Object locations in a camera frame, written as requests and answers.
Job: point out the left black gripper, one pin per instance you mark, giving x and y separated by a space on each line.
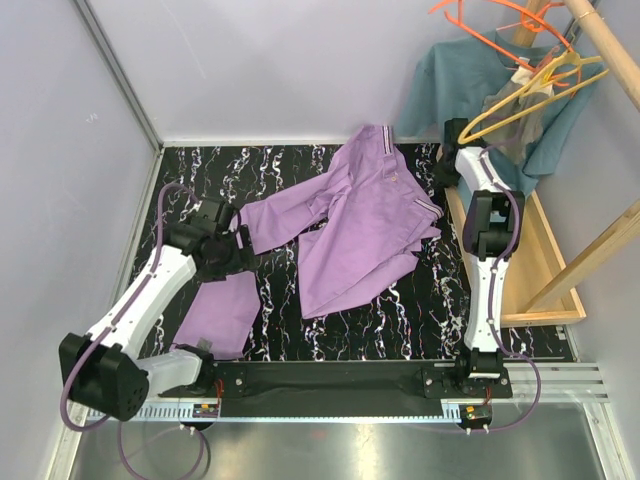
243 258

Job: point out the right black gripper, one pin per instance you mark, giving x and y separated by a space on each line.
446 181

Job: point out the purple trousers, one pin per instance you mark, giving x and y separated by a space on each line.
359 226

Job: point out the orange plastic hanger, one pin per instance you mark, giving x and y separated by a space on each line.
498 38

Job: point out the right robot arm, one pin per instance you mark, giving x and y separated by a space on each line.
490 235

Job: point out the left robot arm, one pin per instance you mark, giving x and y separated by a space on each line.
102 369

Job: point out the yellow plastic hanger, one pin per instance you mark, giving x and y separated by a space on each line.
566 65

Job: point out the grey beige cloth bag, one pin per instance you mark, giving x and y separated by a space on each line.
514 139

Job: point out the teal t-shirt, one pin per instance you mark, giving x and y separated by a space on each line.
417 117

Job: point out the wooden clothes rack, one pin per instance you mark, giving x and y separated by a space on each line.
579 254

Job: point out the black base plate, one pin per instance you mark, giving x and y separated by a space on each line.
381 390

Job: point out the aluminium frame rail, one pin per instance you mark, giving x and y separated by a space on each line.
110 59

